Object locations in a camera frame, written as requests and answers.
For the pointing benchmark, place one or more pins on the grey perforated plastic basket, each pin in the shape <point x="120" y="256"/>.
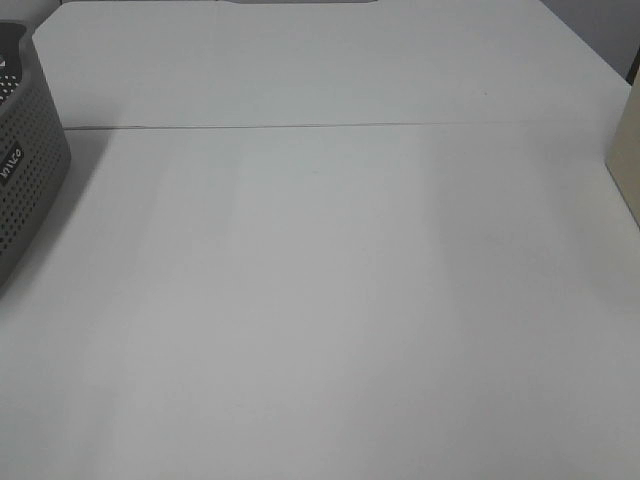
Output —
<point x="35" y="154"/>

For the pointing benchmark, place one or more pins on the cream fabric storage bin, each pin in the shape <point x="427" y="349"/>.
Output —
<point x="623" y="160"/>

